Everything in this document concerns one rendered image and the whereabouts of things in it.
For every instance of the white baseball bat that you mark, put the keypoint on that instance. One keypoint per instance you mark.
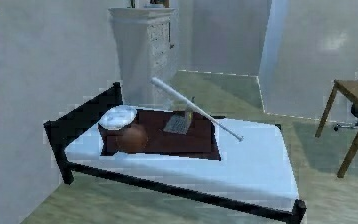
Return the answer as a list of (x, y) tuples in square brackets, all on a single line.
[(193, 106)]

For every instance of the dark red blanket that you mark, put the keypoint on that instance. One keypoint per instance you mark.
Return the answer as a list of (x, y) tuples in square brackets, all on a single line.
[(187, 140)]

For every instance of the brown basketball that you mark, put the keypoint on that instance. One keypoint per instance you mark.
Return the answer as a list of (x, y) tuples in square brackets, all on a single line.
[(132, 138)]

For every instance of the white chest of drawers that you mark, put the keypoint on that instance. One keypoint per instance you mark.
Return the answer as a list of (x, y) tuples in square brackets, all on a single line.
[(143, 53)]

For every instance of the black framed white bed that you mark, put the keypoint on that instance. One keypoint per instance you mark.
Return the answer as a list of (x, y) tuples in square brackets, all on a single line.
[(253, 166)]

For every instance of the brown wooden table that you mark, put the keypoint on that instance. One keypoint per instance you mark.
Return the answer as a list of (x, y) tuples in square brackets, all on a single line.
[(350, 110)]

